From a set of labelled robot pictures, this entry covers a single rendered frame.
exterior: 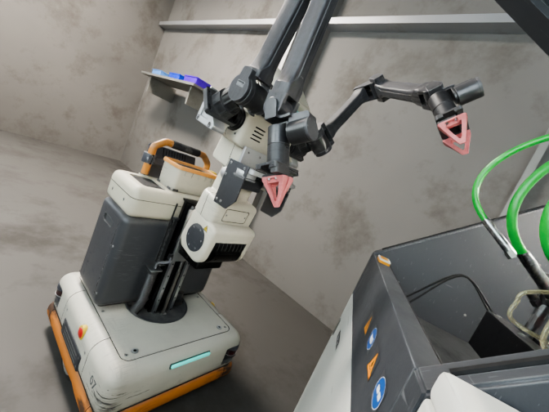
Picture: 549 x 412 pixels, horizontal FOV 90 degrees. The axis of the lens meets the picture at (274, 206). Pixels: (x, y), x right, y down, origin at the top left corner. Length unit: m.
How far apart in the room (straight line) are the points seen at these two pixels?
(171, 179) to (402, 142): 1.83
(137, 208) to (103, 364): 0.53
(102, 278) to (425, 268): 1.15
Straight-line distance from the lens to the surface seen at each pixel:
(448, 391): 0.29
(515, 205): 0.58
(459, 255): 0.99
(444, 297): 1.00
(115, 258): 1.23
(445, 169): 2.36
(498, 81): 2.57
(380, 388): 0.42
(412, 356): 0.38
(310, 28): 0.79
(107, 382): 1.16
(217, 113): 0.89
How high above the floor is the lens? 1.08
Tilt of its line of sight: 8 degrees down
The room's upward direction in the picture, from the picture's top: 23 degrees clockwise
